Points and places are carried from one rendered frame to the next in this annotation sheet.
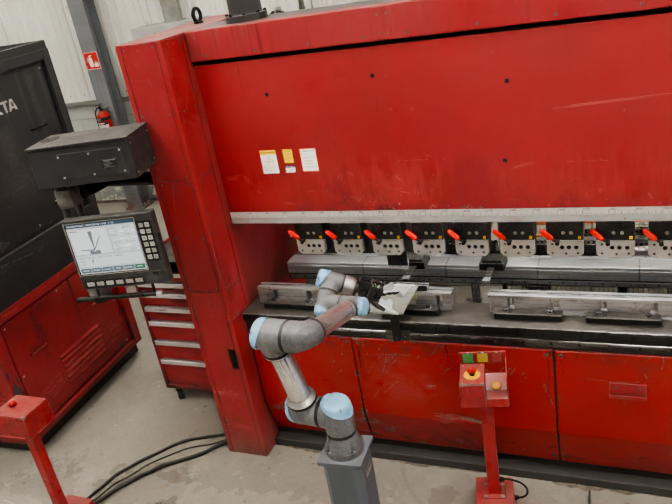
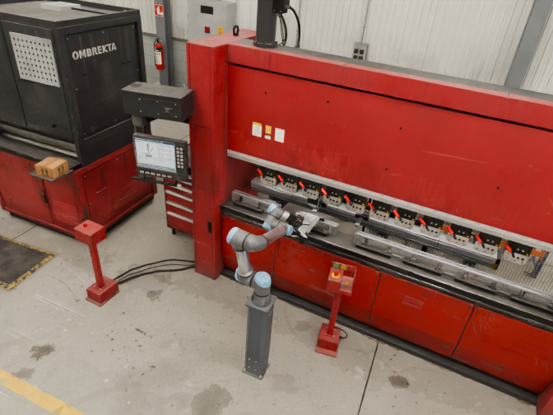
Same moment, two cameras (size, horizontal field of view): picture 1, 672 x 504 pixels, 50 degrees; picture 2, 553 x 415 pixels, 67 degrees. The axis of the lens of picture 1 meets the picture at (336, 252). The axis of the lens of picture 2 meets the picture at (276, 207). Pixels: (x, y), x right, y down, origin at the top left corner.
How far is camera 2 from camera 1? 43 cm
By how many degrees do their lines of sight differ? 9
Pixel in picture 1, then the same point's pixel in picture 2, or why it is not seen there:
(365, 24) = (332, 73)
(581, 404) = (387, 301)
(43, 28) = not seen: outside the picture
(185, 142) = (213, 108)
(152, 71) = (204, 62)
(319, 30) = (305, 67)
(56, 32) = not seen: outside the picture
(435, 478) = (300, 315)
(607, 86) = (453, 148)
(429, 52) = (363, 100)
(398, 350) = (299, 248)
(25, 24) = not seen: outside the picture
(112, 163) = (169, 110)
